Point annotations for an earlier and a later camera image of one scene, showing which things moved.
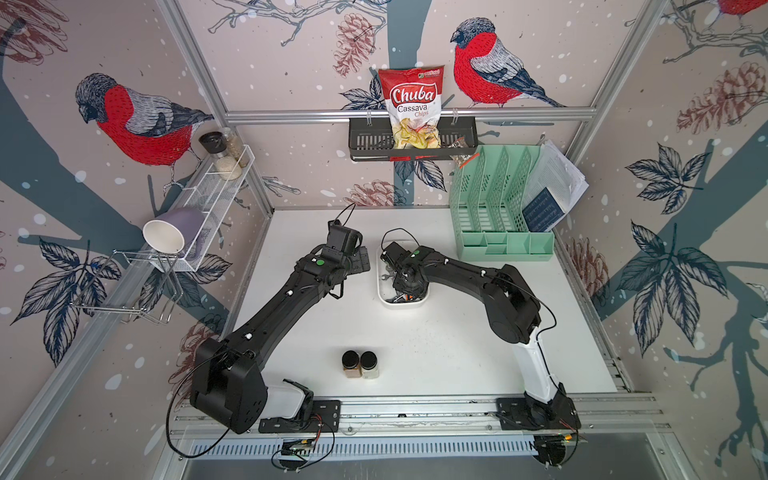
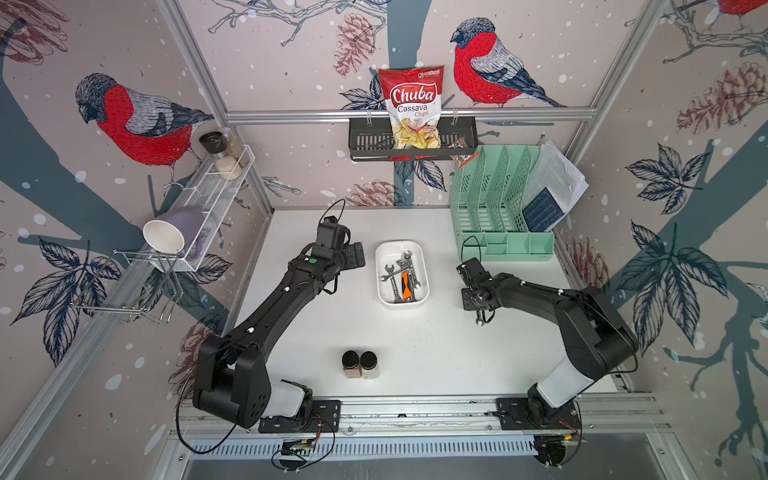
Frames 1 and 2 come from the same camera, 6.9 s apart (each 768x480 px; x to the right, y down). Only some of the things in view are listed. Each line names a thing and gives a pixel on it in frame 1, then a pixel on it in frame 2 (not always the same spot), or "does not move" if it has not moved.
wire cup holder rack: [136, 285] does not move
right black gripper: [416, 292] → [466, 305]
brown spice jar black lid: [351, 364] does not move
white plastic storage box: [385, 273] does not move
